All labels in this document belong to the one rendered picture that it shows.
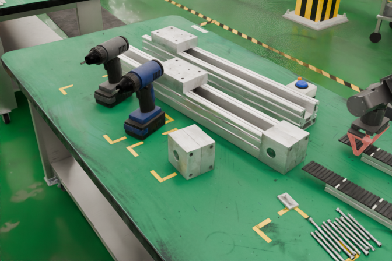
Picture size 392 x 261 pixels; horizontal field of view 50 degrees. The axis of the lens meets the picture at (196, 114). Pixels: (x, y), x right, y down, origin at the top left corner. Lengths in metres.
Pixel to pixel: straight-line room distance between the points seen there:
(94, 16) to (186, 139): 1.86
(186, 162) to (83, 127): 0.42
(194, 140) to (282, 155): 0.24
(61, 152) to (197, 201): 1.20
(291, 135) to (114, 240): 0.89
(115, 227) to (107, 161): 0.62
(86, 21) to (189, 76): 1.58
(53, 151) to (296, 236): 1.40
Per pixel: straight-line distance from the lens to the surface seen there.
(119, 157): 1.24
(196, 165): 1.14
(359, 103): 1.15
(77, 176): 2.08
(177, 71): 1.41
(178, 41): 1.65
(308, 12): 4.62
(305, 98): 1.39
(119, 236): 1.78
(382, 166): 1.30
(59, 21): 4.58
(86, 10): 2.85
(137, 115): 1.29
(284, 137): 1.18
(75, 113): 1.47
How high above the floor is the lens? 1.54
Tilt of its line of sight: 32 degrees down
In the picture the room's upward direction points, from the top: 1 degrees clockwise
